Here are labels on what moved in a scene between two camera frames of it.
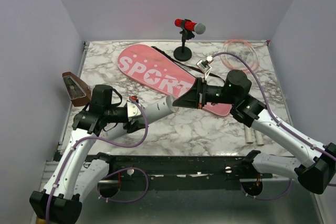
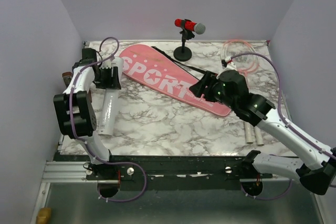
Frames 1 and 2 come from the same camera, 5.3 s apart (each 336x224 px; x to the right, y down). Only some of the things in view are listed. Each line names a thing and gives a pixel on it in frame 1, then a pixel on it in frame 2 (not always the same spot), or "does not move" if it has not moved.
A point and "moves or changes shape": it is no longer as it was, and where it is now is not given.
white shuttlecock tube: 154,110 moves or changes shape
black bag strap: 190,67 does not move
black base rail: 182,168 does not move
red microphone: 199,28 does not move
